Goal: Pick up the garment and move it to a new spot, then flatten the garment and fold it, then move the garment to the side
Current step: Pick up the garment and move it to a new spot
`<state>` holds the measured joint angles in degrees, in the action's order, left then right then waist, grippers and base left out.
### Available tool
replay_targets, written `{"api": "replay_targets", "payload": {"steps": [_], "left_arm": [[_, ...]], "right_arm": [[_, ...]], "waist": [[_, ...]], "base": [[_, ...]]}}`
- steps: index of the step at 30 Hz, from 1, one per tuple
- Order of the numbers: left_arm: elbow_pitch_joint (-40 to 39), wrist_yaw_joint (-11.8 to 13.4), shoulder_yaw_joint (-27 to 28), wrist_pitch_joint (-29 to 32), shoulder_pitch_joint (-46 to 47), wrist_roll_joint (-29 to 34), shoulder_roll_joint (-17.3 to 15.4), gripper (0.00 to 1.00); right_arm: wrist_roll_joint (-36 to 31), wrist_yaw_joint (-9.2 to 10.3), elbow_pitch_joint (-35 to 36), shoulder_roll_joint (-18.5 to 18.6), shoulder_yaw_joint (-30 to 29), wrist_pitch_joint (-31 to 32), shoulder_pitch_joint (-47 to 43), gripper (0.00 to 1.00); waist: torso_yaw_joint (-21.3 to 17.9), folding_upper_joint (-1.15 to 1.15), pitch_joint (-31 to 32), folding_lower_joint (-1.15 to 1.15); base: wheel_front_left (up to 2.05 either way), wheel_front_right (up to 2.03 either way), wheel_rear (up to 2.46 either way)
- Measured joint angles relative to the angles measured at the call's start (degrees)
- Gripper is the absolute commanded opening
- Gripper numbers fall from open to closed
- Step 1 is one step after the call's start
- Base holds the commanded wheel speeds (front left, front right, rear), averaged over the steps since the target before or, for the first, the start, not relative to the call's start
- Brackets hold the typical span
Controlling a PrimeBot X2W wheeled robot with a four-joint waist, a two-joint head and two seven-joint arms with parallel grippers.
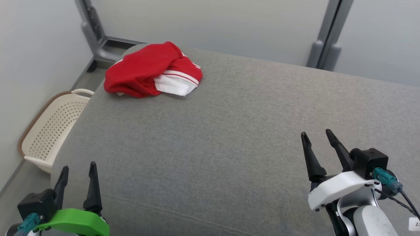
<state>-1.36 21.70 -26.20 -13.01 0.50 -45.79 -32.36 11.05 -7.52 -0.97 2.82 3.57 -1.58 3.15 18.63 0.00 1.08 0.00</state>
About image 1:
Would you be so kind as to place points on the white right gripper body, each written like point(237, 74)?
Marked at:
point(341, 188)

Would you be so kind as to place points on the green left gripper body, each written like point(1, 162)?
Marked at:
point(75, 221)

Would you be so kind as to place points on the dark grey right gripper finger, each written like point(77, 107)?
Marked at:
point(341, 152)
point(313, 164)

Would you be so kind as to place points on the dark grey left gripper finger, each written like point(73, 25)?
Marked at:
point(93, 193)
point(61, 190)

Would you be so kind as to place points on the red and white jersey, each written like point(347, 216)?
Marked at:
point(137, 72)

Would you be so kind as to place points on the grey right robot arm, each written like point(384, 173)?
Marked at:
point(374, 223)

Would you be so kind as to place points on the cream perforated laundry basket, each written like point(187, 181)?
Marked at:
point(52, 131)

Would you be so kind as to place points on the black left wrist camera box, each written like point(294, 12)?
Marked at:
point(36, 203)

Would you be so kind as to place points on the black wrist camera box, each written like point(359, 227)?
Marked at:
point(369, 162)
point(36, 203)

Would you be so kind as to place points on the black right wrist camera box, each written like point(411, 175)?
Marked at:
point(369, 162)

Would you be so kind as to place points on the grey double partition post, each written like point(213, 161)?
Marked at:
point(316, 54)

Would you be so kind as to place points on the grey post with hinged foot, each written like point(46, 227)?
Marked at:
point(95, 36)

